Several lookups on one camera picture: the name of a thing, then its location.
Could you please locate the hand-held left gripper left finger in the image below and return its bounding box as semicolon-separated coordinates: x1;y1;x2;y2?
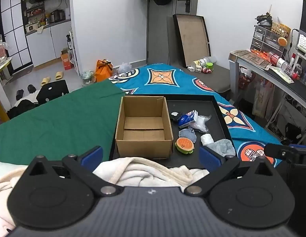
27;146;124;198

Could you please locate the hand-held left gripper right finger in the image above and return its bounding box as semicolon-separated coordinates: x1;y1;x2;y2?
184;146;275;198

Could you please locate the grey fluffy plush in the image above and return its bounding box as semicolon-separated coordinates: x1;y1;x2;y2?
207;139;236;157

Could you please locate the hamburger plush toy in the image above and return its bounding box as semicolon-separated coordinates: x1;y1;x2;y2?
175;137;195;155

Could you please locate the blue denim cloth piece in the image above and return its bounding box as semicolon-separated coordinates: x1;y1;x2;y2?
178;128;196;144

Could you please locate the black tray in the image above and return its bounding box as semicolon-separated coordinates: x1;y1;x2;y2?
109;94;234;169

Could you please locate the brown cardboard box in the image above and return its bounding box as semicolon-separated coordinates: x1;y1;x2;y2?
115;96;174;160

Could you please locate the white folded cloth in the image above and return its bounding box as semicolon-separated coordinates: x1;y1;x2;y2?
201;134;214;146

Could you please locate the clear star-shaped plastic bag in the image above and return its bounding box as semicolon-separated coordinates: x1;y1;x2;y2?
192;115;212;132

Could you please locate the blue white tissue packet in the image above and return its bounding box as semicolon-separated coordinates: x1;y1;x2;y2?
178;110;198;129

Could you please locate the green bed cloth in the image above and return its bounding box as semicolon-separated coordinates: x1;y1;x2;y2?
0;80;134;165

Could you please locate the cream fleece blanket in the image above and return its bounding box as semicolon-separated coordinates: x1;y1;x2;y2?
0;157;210;237

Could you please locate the beige tote bag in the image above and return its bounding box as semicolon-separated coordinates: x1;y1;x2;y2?
252;78;275;119

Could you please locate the grey desk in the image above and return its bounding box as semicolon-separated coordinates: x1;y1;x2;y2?
228;51;306;119

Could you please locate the green-tinted plastic bag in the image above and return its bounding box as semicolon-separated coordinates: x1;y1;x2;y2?
80;70;95;87

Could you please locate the plastic bottle with red label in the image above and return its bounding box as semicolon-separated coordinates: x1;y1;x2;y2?
269;52;294;73

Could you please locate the orange bag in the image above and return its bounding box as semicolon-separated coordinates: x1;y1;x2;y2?
95;59;113;82

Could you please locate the black white clothing pile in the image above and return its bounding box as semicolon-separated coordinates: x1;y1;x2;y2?
6;90;40;119

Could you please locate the blue printed blanket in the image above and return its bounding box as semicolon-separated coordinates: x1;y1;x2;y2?
109;64;283;168

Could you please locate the orange cardboard box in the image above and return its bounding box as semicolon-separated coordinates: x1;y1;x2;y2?
60;49;72;70

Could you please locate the white keyboard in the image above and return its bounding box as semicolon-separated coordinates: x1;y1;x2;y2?
296;33;306;55

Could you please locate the white rack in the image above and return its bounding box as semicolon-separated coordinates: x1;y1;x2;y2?
67;30;79;76

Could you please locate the clear drawer organizer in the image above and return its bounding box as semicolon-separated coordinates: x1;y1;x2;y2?
250;25;289;56

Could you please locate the yellow table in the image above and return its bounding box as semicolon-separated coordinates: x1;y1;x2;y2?
0;57;13;122

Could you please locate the woven basket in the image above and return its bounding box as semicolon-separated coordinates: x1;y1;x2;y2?
271;22;291;39

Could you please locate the black framed board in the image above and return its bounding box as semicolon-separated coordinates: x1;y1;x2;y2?
173;14;211;68

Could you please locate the white kitchen cabinet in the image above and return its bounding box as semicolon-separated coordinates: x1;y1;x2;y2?
22;0;72;67

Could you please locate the grey door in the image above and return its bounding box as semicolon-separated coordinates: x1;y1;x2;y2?
146;0;200;65

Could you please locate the black-framed glass sliding door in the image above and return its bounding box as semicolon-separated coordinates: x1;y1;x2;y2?
0;0;34;73

